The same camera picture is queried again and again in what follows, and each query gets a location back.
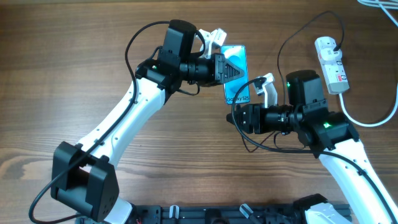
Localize teal Samsung Galaxy smartphone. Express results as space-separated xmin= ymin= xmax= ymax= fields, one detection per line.
xmin=221 ymin=45 xmax=249 ymax=105

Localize black USB charging cable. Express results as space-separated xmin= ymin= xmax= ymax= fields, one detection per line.
xmin=241 ymin=10 xmax=346 ymax=153

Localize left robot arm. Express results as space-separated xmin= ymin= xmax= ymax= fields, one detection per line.
xmin=50 ymin=19 xmax=244 ymax=223

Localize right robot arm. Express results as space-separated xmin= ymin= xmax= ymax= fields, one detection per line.
xmin=226 ymin=70 xmax=397 ymax=223

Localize white USB charger plug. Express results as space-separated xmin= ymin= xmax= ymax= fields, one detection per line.
xmin=319 ymin=47 xmax=342 ymax=63

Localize white power strip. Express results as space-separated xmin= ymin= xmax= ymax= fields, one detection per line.
xmin=315 ymin=36 xmax=349 ymax=95

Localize white power strip cord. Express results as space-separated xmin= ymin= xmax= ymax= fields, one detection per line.
xmin=338 ymin=81 xmax=398 ymax=128

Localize black right camera cable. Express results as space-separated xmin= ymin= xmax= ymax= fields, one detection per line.
xmin=231 ymin=76 xmax=398 ymax=218

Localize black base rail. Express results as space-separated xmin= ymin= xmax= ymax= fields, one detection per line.
xmin=75 ymin=203 xmax=352 ymax=224

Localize white cables at corner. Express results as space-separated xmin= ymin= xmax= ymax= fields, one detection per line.
xmin=356 ymin=0 xmax=398 ymax=28

